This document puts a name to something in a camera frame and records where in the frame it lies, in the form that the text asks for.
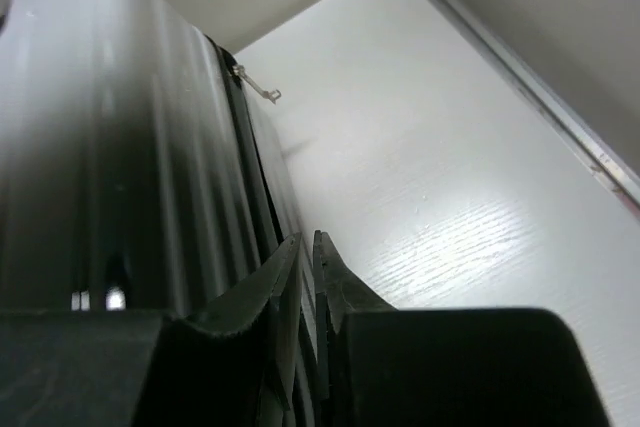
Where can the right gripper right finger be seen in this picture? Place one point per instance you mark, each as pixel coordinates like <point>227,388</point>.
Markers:
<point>382,366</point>

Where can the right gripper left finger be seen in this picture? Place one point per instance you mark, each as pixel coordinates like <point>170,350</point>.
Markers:
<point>231,363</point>

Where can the white black hard-shell suitcase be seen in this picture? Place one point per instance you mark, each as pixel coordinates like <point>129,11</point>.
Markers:
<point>137,171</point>

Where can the silver zipper pull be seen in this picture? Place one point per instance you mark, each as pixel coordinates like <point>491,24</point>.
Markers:
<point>271,95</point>

